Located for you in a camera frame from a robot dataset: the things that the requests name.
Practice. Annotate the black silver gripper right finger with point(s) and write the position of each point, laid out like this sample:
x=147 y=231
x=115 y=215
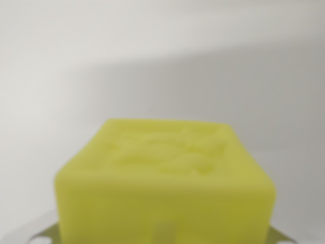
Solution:
x=278 y=236

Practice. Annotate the black silver gripper left finger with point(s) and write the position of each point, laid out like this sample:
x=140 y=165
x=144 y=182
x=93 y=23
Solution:
x=48 y=235

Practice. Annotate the yellow foam cube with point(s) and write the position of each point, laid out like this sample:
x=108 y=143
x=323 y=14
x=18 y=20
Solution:
x=162 y=193

